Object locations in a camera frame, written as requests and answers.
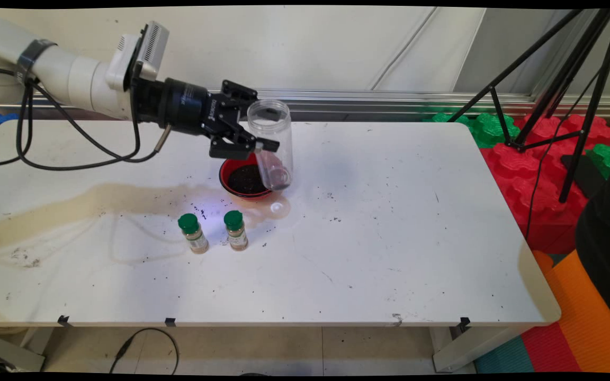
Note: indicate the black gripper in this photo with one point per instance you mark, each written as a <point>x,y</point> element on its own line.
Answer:
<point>188,108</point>

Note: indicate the clear plastic jar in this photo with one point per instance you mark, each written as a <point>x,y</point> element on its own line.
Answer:
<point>270,127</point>

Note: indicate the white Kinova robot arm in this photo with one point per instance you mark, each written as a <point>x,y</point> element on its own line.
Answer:
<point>72,76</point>

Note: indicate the red and black bowl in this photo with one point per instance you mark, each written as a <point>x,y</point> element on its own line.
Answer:
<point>231,190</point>

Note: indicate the green-capped spice bottle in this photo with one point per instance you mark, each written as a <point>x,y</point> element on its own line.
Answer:
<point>237,235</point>
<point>195,238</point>

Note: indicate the large green foam block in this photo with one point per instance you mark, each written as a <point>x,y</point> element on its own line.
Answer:
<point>490,129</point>

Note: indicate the white table leg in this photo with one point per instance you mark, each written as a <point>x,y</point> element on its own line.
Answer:
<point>35,338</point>
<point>458,352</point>

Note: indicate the red foam blocks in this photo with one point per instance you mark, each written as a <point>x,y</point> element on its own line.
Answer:
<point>532,190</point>

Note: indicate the teal foam mat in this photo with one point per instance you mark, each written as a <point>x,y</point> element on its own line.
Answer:
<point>503,357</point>

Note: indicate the black tripod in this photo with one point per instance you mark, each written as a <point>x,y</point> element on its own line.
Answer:
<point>596,95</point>

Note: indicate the small green foam block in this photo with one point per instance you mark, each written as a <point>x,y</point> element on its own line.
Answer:
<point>607,159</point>

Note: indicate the red foam mat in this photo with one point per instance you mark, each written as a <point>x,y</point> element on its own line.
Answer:
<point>548,349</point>

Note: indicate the large black object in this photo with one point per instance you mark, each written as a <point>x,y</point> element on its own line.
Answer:
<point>607,238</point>

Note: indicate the orange foam mat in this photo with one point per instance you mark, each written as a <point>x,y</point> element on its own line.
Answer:
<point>585,317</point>

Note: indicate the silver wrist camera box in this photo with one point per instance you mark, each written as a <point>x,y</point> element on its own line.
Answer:
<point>151,47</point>

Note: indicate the aluminium rail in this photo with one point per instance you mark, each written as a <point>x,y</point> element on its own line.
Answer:
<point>363,100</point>

